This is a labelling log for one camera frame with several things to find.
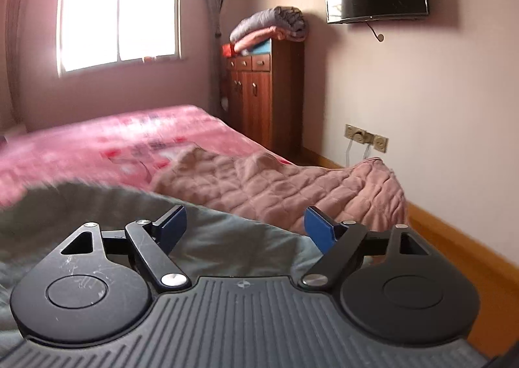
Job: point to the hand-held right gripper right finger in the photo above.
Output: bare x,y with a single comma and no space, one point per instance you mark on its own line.
318,228

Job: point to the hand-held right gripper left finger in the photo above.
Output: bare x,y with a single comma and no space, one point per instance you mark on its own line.
175,226

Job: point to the pale grey-blue puffer jacket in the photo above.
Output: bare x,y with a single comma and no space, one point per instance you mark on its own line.
243,238

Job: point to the pink quilted cloth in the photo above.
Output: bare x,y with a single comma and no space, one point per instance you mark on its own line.
284,189

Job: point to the bed with pink blanket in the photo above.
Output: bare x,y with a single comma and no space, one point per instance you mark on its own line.
101,141

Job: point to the wooden cabinet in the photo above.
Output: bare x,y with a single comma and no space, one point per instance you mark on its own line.
263,100

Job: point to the red box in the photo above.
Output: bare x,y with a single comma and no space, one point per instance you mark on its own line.
227,50

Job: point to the blue folded cloth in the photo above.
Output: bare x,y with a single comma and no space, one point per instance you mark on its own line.
261,48

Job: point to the folded pink blanket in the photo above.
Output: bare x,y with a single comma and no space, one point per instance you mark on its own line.
255,39

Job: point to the folded grey blanket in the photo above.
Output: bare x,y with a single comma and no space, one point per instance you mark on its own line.
279,19

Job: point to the grey checked curtain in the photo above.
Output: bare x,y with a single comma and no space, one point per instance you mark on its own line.
16,48
213,7

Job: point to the window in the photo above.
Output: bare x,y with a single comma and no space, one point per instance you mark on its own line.
117,7

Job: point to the wall socket plate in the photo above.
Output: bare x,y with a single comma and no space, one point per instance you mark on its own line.
380,144
354,133

